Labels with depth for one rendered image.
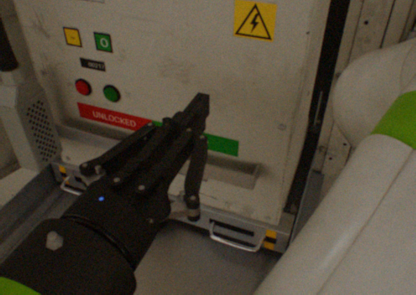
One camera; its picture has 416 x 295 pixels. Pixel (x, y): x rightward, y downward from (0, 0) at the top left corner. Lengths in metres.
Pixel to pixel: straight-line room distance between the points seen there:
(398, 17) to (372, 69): 0.36
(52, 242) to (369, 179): 0.21
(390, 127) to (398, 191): 0.05
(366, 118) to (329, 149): 0.50
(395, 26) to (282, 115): 0.30
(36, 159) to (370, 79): 0.57
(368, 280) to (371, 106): 0.21
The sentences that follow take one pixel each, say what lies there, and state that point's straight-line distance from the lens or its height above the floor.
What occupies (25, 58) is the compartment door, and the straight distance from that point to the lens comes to 0.99.
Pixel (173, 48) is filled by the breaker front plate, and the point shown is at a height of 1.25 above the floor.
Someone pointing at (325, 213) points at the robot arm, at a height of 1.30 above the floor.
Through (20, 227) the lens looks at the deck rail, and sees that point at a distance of 0.91.
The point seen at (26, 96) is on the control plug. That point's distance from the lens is 0.70.
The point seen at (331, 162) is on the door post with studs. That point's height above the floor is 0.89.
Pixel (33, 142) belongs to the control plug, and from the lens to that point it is 0.73.
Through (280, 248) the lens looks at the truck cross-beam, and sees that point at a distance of 0.76.
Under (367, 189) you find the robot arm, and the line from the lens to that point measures 0.25.
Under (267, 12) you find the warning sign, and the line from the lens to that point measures 0.51.
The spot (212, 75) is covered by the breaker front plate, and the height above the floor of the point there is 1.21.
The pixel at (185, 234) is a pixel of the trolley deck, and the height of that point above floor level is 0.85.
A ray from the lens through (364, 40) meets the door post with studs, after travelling 0.79.
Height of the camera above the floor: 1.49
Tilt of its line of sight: 38 degrees down
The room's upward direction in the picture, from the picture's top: straight up
